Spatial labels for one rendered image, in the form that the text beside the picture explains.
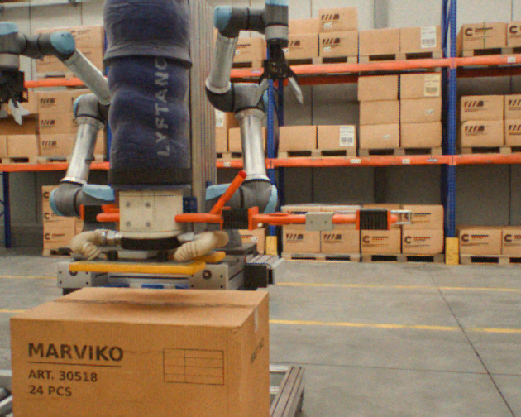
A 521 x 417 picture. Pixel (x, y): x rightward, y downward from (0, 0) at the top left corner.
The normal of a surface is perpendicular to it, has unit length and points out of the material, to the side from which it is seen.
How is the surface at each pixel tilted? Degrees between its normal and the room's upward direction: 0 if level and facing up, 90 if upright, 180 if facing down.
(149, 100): 74
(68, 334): 90
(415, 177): 90
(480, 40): 92
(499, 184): 90
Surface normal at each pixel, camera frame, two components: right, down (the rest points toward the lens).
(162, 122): 0.45, 0.29
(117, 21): -0.51, 0.15
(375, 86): -0.22, 0.06
